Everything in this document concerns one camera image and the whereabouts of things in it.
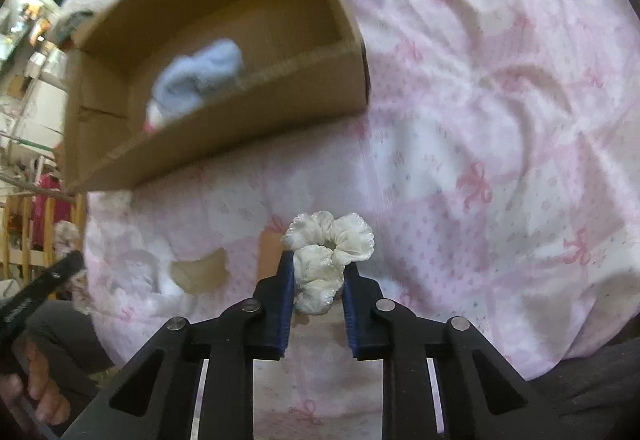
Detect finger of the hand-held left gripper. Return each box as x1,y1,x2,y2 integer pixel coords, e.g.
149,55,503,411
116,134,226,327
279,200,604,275
0,250,86,336

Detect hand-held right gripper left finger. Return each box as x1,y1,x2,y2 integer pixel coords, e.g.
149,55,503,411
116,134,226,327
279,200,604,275
62,250,297,440

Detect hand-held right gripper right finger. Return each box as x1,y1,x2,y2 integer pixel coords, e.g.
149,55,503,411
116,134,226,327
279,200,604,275
342,264,581,440

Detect white scrunchie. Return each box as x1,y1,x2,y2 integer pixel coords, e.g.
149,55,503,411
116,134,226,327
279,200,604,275
281,211,375,317

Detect brown cardboard box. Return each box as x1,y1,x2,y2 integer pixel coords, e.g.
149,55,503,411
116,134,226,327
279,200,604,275
62,0,371,193

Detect person's left hand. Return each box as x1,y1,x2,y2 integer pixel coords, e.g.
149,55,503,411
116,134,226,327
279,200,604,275
0,339,72,426

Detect dark grey trousers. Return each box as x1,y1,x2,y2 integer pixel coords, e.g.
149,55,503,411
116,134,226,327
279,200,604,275
20,301,121,436

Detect beige round object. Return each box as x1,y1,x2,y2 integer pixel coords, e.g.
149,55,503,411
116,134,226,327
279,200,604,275
171,248,230,295

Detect pink printed bed sheet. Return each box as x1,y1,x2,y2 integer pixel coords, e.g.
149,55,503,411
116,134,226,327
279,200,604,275
84,0,640,440

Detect wooden rail frame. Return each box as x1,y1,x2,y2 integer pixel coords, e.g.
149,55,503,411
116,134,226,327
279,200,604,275
0,170,89,281

